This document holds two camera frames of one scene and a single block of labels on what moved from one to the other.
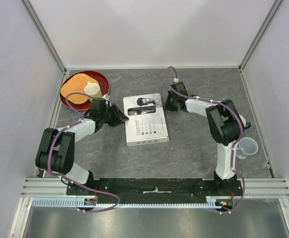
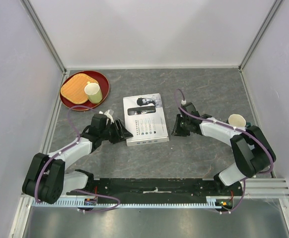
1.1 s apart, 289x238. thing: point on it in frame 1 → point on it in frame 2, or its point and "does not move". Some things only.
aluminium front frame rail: (50, 188) does not move
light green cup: (93, 89) does not move
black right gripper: (167, 106) → (176, 130)
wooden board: (76, 84) does not move
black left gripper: (119, 117) → (120, 134)
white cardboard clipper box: (144, 120) does not move
